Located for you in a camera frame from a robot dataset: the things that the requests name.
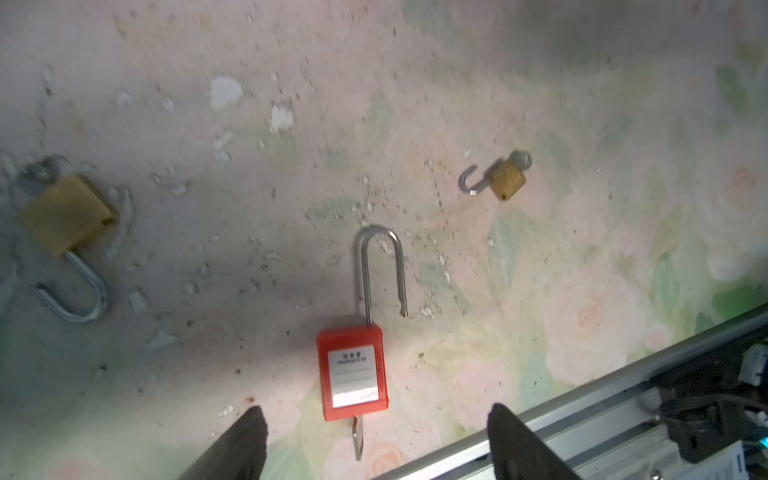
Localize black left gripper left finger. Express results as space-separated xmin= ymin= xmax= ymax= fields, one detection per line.
xmin=180 ymin=406 xmax=268 ymax=480

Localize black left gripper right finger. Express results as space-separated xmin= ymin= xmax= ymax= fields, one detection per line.
xmin=487 ymin=403 xmax=580 ymax=480

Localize red safety padlock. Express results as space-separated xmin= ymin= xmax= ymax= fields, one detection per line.
xmin=316 ymin=224 xmax=410 ymax=462

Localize brass padlock with key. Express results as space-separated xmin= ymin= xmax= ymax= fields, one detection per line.
xmin=16 ymin=154 xmax=119 ymax=324

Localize small brass padlock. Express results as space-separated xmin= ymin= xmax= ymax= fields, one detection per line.
xmin=458 ymin=150 xmax=533 ymax=202

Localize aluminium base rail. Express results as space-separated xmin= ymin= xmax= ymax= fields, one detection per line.
xmin=391 ymin=306 xmax=767 ymax=479

